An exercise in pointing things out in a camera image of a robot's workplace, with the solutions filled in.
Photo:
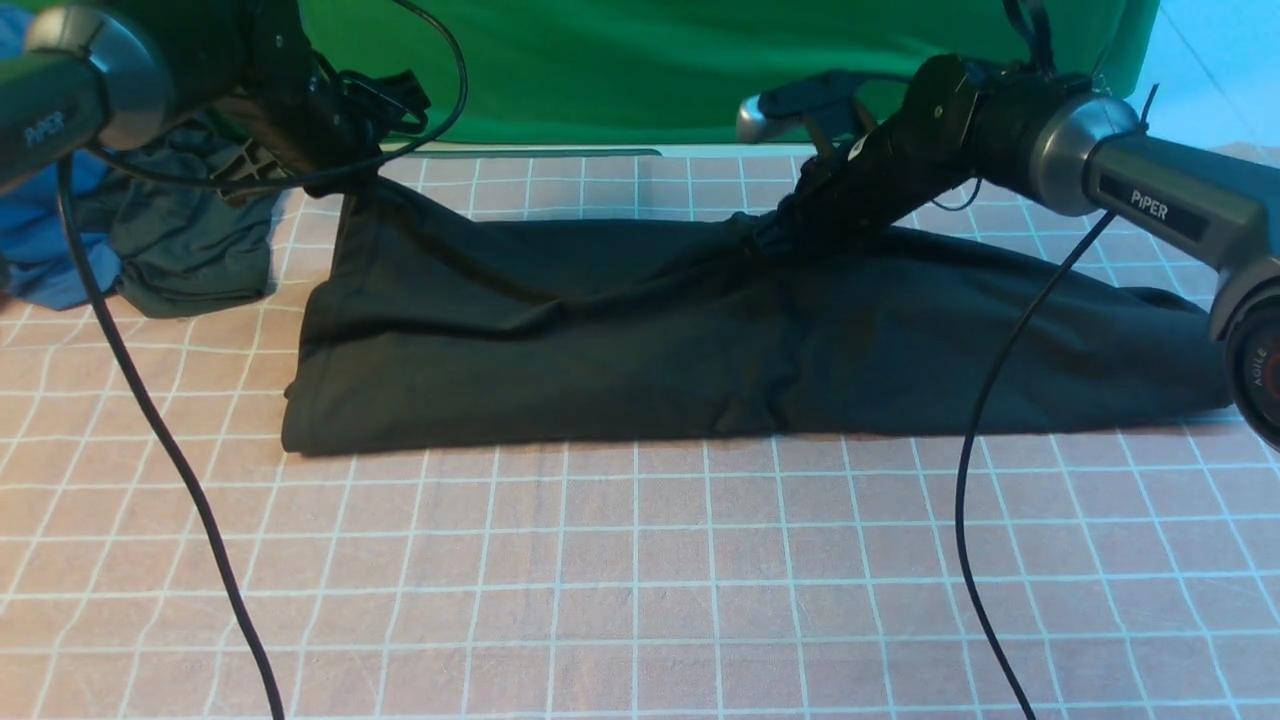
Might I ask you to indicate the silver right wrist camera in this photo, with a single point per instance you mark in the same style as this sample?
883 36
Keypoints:
826 106

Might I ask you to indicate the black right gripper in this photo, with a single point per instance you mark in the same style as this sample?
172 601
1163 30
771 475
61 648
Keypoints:
858 187

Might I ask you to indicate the gray long-sleeved shirt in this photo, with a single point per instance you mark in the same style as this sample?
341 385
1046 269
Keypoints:
436 331

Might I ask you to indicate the dark gray crumpled garment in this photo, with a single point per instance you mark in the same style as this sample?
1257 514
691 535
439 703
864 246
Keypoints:
173 251

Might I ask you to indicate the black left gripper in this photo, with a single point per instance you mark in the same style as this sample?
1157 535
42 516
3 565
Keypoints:
304 131

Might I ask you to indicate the green backdrop cloth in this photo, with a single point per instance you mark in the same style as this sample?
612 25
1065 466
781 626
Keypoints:
653 72

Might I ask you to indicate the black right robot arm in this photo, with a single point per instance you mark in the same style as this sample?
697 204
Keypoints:
1060 143

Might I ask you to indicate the blue crumpled garment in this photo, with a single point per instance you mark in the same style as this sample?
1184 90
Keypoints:
37 267

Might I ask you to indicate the pink grid tablecloth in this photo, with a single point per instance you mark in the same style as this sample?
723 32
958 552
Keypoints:
1129 575

